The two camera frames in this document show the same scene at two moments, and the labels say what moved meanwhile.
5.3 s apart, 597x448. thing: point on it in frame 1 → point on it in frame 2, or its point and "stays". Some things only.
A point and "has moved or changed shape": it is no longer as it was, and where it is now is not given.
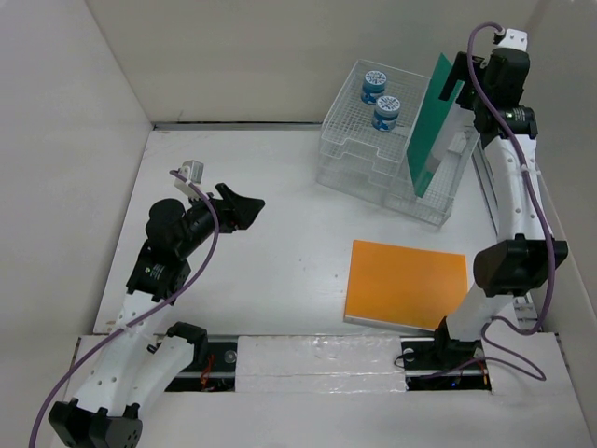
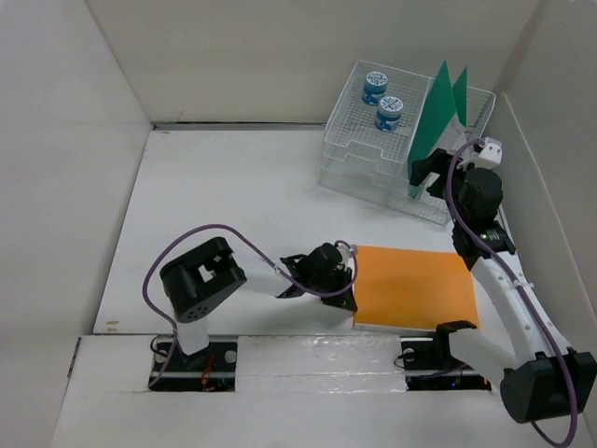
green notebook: x=430 y=124 has moved or changed shape
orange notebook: x=403 y=287 has moved or changed shape
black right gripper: x=459 y=72 → x=437 y=162
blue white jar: x=386 y=112 stays
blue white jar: x=373 y=86 stays
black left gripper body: x=201 y=218 → x=334 y=280
